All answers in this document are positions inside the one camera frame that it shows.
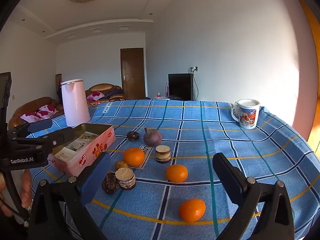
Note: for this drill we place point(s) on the person's left hand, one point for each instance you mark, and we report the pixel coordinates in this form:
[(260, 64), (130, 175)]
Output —
[(26, 190)]

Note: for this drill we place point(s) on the small brown leather sofa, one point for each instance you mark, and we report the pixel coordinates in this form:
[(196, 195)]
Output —
[(105, 88)]

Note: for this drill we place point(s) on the pink electric kettle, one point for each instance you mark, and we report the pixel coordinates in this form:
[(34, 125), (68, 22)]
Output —
[(75, 102)]

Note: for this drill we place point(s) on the white printed mug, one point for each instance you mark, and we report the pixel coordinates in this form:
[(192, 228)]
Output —
[(247, 116)]

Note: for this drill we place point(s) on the purple passion fruit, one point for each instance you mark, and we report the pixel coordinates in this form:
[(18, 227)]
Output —
[(153, 138)]

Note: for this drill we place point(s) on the blue plaid tablecloth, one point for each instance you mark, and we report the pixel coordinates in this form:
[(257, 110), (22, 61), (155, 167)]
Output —
[(212, 135)]

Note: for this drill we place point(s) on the brown wooden door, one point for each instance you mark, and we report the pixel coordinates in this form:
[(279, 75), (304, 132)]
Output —
[(132, 72)]

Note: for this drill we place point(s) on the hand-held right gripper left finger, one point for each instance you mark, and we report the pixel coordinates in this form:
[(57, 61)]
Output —
[(96, 177)]

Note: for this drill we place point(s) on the black television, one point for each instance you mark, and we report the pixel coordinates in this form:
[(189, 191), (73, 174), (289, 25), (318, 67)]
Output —
[(180, 86)]

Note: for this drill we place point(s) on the orange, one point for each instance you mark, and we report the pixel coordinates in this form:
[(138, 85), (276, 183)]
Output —
[(177, 173), (134, 157), (192, 210)]

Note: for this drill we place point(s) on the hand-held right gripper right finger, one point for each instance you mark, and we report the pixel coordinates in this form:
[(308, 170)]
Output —
[(231, 180)]

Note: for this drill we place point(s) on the white wall socket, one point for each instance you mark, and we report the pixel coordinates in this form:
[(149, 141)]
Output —
[(194, 68)]

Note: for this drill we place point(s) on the dark brown date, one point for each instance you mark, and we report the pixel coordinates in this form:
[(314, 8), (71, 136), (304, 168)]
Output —
[(109, 183)]

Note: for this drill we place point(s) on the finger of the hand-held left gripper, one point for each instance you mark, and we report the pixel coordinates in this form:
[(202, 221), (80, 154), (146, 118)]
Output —
[(58, 137), (40, 126)]

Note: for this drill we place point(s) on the small brown walnut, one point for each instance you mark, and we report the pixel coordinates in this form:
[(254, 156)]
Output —
[(121, 165)]

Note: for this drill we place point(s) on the printed paper sheet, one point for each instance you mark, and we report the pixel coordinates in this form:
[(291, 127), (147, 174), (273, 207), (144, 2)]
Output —
[(75, 145)]

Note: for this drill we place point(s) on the floral pink cushion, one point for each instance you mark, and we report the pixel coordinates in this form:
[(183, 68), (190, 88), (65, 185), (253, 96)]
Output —
[(28, 117), (47, 110), (95, 95)]

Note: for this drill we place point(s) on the pink tin box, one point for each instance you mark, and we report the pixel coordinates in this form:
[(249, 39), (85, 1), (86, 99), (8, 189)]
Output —
[(90, 155)]

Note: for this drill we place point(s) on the long brown leather sofa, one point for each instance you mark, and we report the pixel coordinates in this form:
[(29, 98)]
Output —
[(32, 105)]

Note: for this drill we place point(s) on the layered round cake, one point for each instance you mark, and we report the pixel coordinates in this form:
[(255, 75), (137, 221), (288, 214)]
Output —
[(163, 154), (125, 178)]

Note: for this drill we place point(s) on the small dark round fruit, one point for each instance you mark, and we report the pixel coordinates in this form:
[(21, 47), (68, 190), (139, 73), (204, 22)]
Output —
[(133, 135)]

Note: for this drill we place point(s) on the purple blanket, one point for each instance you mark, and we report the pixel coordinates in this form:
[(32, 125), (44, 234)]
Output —
[(113, 94)]

